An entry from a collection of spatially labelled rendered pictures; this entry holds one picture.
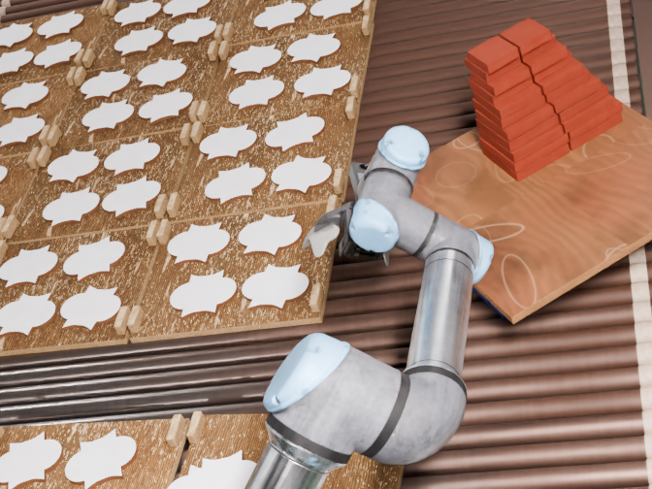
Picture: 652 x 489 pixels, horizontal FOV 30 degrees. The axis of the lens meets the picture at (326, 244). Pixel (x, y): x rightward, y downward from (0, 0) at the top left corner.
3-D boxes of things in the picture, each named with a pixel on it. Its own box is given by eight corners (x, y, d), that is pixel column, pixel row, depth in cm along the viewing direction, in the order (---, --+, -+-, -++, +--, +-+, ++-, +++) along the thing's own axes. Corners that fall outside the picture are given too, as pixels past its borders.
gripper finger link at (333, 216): (309, 228, 207) (349, 210, 202) (309, 220, 208) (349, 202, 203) (326, 239, 210) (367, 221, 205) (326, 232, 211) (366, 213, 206)
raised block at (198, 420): (198, 444, 221) (193, 435, 219) (189, 444, 221) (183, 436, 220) (207, 418, 225) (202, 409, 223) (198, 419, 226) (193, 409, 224)
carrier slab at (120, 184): (165, 227, 275) (158, 212, 272) (6, 247, 287) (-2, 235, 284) (197, 132, 300) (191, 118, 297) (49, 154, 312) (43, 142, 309)
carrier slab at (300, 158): (344, 203, 263) (339, 187, 261) (170, 227, 275) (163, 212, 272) (360, 106, 289) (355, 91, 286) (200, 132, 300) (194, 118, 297)
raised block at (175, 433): (179, 448, 221) (173, 439, 220) (169, 448, 222) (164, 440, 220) (186, 422, 226) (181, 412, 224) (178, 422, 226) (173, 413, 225)
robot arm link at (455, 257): (482, 461, 148) (505, 224, 186) (404, 422, 146) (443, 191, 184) (435, 511, 155) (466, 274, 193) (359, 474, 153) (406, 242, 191)
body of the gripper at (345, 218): (336, 258, 204) (356, 219, 194) (335, 215, 208) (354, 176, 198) (379, 264, 205) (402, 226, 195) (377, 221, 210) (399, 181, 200)
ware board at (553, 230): (741, 184, 219) (741, 177, 217) (513, 324, 209) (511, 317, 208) (574, 78, 256) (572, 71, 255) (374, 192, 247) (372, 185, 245)
